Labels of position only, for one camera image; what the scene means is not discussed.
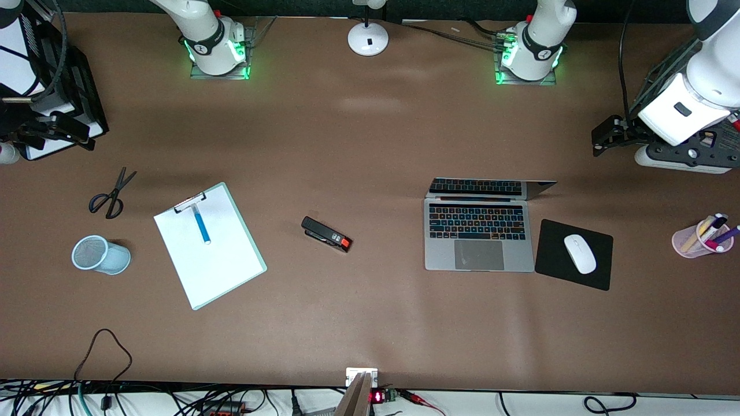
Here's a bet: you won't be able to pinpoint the black stacked document tray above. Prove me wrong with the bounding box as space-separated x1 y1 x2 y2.
0 12 109 161

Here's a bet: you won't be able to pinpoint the white mount plate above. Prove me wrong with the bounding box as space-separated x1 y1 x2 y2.
346 367 379 387

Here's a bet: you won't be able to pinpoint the brown looped cable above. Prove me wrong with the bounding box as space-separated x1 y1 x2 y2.
74 328 133 383

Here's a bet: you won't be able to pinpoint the teal clipboard with white paper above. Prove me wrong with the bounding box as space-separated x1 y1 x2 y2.
153 182 268 311

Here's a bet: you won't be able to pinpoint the purple marker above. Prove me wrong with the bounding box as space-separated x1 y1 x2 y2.
712 225 740 247

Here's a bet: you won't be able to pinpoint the black scissors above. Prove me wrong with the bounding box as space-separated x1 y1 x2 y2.
88 167 138 220

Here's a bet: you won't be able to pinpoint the black coiled cable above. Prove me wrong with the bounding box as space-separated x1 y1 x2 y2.
583 393 638 414

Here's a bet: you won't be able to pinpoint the silver laptop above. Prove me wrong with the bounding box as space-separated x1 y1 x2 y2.
424 177 557 272

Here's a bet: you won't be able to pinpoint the yellow marker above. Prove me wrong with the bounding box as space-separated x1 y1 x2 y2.
681 216 715 253

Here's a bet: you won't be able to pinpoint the red wire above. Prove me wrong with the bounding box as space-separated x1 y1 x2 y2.
399 390 447 416

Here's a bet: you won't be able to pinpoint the black and orange power strip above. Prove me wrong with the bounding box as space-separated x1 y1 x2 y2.
199 402 246 416

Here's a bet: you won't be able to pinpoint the clear arm base plate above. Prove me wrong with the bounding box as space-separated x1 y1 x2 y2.
190 16 277 80
493 32 558 87

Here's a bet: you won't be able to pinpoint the white round stand base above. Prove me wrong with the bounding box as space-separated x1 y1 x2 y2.
347 0 389 57

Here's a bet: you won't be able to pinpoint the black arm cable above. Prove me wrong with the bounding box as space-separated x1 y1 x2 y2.
23 0 67 105
617 0 638 116

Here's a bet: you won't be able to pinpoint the white marker with black cap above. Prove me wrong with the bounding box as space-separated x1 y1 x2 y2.
701 213 729 243

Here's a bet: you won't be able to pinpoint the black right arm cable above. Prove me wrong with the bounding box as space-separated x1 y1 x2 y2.
23 0 67 105

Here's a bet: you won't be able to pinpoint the black table cable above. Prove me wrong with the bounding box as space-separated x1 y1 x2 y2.
399 19 509 53

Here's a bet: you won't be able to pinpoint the black mouse pad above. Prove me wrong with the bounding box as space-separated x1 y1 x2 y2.
535 219 613 291

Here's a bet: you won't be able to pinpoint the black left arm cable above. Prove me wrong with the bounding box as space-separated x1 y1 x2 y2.
617 0 638 116

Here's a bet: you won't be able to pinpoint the black stapler with red tip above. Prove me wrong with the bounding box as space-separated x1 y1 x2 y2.
301 216 353 253

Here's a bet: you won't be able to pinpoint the blue marker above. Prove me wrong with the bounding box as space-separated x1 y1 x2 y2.
193 204 212 245

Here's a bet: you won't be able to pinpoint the blue mesh pen cup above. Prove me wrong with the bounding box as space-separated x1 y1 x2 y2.
72 235 131 276

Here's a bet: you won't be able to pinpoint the white computer mouse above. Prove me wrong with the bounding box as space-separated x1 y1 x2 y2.
564 234 597 274

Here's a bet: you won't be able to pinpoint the grey camera mount bar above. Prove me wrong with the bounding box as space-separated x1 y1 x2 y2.
334 373 373 416

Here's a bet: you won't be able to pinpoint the pink mesh pen cup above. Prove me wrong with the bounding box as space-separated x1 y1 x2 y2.
672 217 735 259

